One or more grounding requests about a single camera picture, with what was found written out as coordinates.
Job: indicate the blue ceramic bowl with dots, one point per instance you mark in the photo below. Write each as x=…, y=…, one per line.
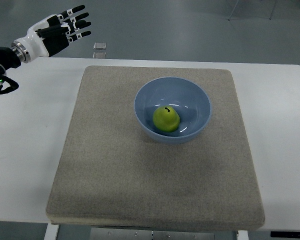
x=188, y=99

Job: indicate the upper metal floor plate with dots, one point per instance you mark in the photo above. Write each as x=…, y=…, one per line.
x=99, y=46

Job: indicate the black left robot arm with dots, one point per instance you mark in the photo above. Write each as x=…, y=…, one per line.
x=8, y=59

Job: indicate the metal floor plate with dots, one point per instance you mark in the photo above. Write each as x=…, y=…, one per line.
x=99, y=55
x=99, y=46

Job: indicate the metal chair legs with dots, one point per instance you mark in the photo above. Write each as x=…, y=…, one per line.
x=253, y=9

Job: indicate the lower metal floor plate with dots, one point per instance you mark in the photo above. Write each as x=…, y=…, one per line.
x=99, y=55

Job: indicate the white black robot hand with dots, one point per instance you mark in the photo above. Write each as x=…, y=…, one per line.
x=51, y=35

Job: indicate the green pear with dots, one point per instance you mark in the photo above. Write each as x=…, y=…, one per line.
x=166, y=119

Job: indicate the white table frame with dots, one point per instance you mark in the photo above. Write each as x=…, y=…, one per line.
x=52, y=232

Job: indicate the beige felt mat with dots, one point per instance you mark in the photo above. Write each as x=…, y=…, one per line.
x=112, y=174

